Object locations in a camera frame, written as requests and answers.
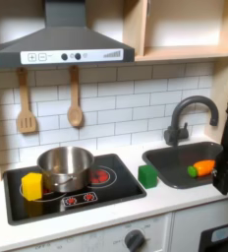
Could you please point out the dark grey sink basin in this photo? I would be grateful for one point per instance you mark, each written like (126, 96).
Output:
(171, 164)

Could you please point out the white oven front panel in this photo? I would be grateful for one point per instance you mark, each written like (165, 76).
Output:
(96, 239)

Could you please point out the wooden shelf cabinet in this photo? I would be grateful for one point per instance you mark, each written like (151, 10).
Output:
(184, 52)

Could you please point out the black toy stove top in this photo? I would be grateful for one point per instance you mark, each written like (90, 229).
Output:
(119, 192)

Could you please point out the orange toy carrot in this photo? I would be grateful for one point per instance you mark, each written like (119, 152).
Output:
(204, 167)

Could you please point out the wooden spoon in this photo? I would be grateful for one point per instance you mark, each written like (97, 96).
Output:
(75, 115)

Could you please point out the grey range hood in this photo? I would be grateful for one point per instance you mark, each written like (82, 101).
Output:
(63, 39)

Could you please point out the wooden slotted spatula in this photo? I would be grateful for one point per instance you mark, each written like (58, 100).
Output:
(26, 122)

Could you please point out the steel pot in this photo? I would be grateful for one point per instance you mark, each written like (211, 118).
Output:
(65, 178)

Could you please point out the grey oven knob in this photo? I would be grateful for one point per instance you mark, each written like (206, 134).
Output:
(134, 241)

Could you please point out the green block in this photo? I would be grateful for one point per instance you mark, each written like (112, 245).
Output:
(148, 177)

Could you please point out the yellow block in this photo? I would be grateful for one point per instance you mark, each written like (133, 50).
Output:
(31, 187)

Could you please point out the dark grey tap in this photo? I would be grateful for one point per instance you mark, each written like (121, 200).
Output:
(176, 132)

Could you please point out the black appliance door window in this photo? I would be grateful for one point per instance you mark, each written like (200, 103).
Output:
(206, 244)

